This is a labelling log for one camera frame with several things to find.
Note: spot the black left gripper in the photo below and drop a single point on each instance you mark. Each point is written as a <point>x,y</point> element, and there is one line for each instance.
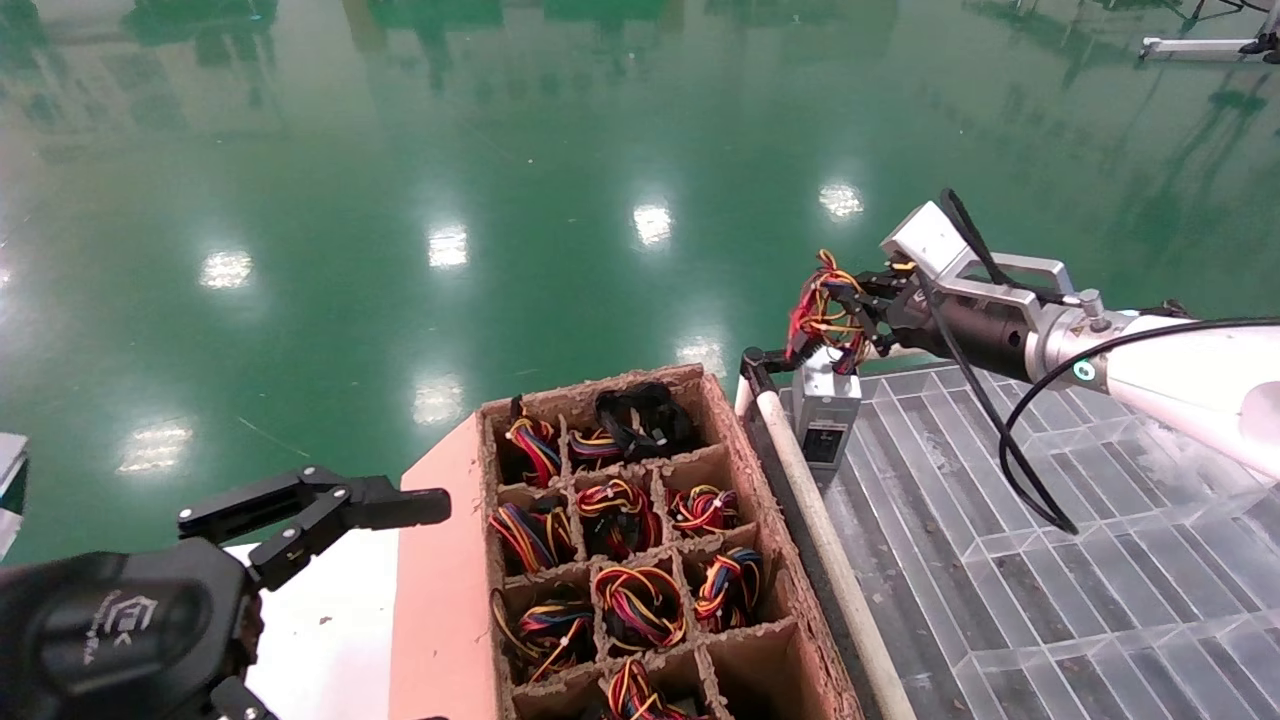
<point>110,630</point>

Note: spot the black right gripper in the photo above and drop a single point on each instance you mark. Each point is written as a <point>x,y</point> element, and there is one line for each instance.
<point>980,330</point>

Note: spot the black pipe corner joint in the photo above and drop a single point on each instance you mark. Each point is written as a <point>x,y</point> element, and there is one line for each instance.
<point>760,362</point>
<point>1170,310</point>

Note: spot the pink flat board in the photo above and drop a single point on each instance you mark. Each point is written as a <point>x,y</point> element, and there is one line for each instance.
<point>440,600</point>

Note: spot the grey white panel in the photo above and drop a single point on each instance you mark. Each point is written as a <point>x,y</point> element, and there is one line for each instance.
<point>10,490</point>

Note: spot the white crumpled plastic bag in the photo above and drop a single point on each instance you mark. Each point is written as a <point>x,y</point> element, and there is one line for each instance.
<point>1175,455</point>

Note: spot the clear plastic compartment tray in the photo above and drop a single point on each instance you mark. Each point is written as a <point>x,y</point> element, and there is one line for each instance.
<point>1050,620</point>

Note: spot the brown pulp compartment box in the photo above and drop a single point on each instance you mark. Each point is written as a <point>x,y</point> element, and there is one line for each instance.
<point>770,670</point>

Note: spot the white robot support stand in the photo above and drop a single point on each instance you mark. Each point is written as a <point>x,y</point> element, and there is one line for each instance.
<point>1190,47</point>

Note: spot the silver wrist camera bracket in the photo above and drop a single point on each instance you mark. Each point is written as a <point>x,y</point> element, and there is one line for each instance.
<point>930,240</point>

